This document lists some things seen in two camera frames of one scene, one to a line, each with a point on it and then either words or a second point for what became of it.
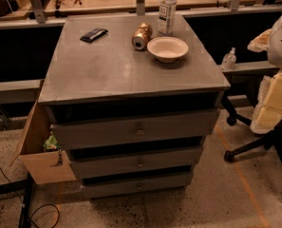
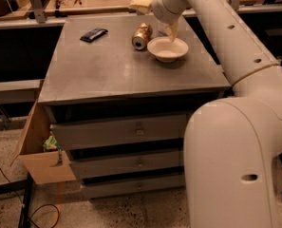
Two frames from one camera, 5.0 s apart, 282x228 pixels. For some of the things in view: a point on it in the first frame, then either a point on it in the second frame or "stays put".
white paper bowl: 167,48 stays put
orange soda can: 142,33 stays put
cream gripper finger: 260,43 → 168,6
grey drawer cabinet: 133,106 stays put
